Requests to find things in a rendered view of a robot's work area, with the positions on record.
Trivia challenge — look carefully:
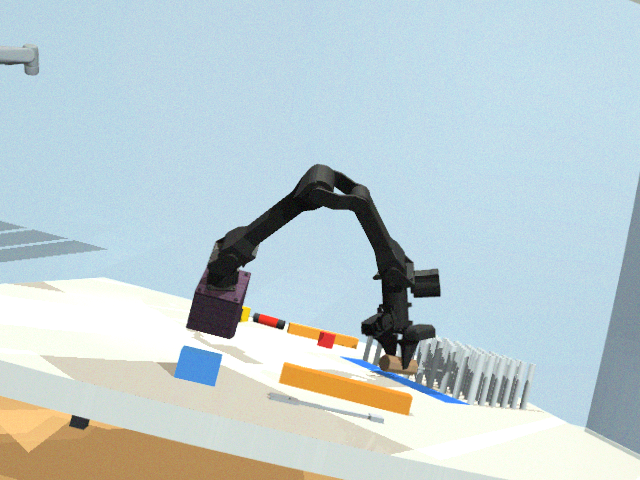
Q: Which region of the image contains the yellow block with dark grey end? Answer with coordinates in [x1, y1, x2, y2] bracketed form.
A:
[238, 306, 251, 323]

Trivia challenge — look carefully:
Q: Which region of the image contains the orange rectangular block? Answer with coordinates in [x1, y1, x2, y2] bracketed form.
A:
[287, 323, 359, 349]
[278, 362, 413, 416]

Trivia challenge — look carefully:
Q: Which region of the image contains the red-handled screwdriver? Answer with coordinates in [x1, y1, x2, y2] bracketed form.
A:
[249, 313, 286, 330]

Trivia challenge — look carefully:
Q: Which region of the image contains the small red cube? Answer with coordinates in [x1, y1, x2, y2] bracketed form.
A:
[317, 331, 336, 350]

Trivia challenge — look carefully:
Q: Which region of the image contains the light blue flat strip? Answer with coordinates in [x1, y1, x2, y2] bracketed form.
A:
[340, 356, 469, 405]

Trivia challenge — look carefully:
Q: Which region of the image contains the blue block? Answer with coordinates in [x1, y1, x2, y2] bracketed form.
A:
[174, 345, 223, 386]

